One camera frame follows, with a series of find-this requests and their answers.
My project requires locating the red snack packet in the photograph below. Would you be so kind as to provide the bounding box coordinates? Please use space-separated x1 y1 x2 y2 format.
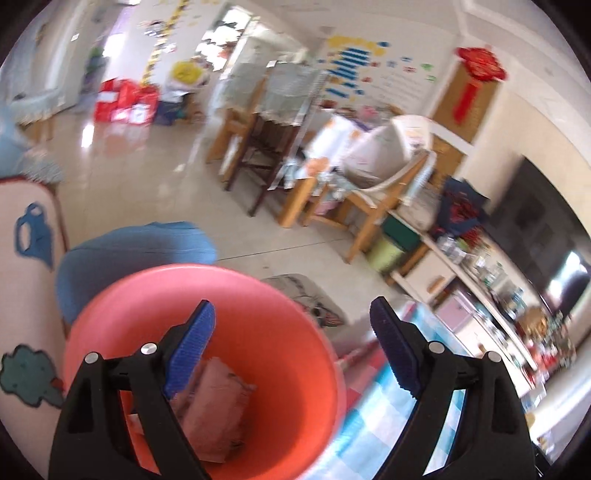
170 357 256 464

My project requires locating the pink trash bucket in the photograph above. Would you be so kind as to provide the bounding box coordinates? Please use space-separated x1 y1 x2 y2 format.
61 264 345 480

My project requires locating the blue white checkered tablecloth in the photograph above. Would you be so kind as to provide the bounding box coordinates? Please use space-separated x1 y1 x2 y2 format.
301 295 466 479

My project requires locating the pink storage box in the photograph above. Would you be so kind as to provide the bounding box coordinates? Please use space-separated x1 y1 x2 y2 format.
435 291 476 332

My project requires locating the white tv cabinet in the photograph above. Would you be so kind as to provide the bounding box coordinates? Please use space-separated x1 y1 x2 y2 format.
387 234 546 397

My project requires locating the cat pattern stool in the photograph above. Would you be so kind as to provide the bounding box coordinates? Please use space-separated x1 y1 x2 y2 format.
263 274 346 328

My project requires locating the blue round cushion stool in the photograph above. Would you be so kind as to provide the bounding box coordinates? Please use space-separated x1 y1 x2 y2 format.
55 221 217 325

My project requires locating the white sofa armrest cover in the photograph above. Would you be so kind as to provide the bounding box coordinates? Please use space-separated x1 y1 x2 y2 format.
1 179 66 476

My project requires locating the green small bin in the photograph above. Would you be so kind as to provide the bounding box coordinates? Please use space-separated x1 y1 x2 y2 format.
367 235 406 273

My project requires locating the black flat television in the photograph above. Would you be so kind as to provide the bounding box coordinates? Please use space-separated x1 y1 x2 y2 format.
485 158 590 318

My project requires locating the dark blue flower bouquet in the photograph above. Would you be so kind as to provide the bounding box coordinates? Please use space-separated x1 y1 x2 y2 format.
433 177 489 238

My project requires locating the light wooden chair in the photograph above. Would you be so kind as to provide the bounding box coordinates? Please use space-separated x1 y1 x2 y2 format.
301 115 440 264

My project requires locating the dining table with cloth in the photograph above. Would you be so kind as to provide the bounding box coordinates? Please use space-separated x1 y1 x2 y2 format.
277 114 370 228

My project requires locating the red chinese knot decoration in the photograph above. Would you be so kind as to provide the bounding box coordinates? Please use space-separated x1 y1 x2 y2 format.
453 46 507 125

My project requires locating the dark wooden chair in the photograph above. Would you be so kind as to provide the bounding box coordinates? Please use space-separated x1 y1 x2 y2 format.
225 63 327 217

